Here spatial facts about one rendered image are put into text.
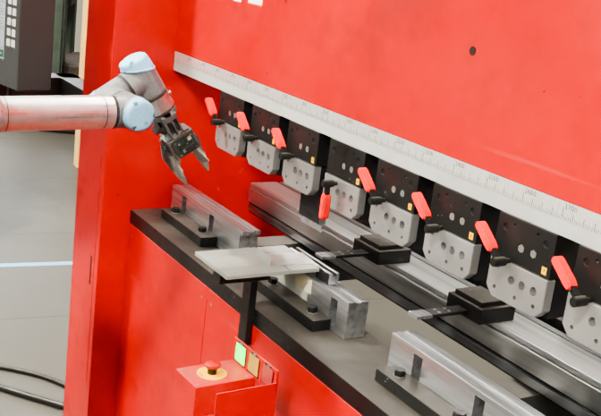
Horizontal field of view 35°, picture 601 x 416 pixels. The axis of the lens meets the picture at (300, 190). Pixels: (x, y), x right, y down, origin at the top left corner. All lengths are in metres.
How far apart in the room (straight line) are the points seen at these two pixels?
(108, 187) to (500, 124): 1.62
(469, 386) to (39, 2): 1.79
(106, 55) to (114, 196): 0.45
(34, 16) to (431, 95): 1.47
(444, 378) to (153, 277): 1.26
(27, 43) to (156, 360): 1.06
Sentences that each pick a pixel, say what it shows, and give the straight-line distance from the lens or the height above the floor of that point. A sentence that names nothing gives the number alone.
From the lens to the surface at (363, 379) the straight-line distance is 2.14.
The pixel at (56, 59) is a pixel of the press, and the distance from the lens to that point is 8.07.
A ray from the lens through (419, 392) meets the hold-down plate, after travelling 2.06.
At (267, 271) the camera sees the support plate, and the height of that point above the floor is 1.00.
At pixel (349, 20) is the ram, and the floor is 1.62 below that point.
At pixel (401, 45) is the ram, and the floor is 1.60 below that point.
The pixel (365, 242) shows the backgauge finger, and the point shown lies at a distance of 2.59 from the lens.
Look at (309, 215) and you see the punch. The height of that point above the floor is 1.11.
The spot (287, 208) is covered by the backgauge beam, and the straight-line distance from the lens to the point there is 3.02.
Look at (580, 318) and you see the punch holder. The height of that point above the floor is 1.22.
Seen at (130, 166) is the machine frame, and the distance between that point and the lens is 3.14.
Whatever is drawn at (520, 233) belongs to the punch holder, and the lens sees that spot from 1.81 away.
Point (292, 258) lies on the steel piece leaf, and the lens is 2.44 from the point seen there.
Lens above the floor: 1.78
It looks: 15 degrees down
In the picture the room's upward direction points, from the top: 7 degrees clockwise
